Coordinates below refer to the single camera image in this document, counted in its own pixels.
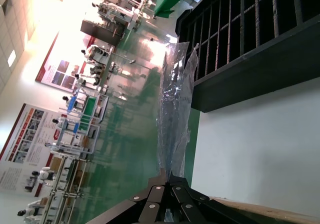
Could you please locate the info poster with photo row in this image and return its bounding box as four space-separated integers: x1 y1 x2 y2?
0 102 60 199

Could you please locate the reclined white black robot torso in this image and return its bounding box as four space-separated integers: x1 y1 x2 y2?
88 63 103 76

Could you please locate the white shelf rack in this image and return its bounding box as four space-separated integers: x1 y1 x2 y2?
51 116 101 156

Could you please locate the dark ceiling vent grille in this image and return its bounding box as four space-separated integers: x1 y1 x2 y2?
2 0 14 17

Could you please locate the info poster with dark red pictures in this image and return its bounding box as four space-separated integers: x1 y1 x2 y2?
34 32 85 94

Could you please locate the shelf rack with blue tray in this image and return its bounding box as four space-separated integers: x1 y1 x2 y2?
65 87 111 125

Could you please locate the metal pipe workbench rack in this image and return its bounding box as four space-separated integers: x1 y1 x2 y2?
37 191 83 224
46 156 91 200

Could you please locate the dark tall cabinet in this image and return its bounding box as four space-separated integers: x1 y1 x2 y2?
80 18 126 47

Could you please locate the white robot workstation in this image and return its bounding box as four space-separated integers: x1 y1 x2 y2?
96 0 141 31

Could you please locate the ceiling light panel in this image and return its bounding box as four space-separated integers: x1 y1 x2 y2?
6 48 18 68

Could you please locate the brown cardboard box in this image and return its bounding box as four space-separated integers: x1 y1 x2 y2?
209 196 320 224

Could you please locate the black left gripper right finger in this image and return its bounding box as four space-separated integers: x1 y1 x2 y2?
166 175 253 224

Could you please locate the black slotted plastic container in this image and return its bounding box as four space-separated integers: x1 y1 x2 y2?
174 0 320 114

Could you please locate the silver antistatic bag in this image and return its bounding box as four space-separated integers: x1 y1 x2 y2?
155 41 201 180

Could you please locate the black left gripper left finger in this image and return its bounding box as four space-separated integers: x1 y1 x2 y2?
86 168 167 224

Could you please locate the long white table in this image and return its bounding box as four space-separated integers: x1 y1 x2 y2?
104 42 148 81

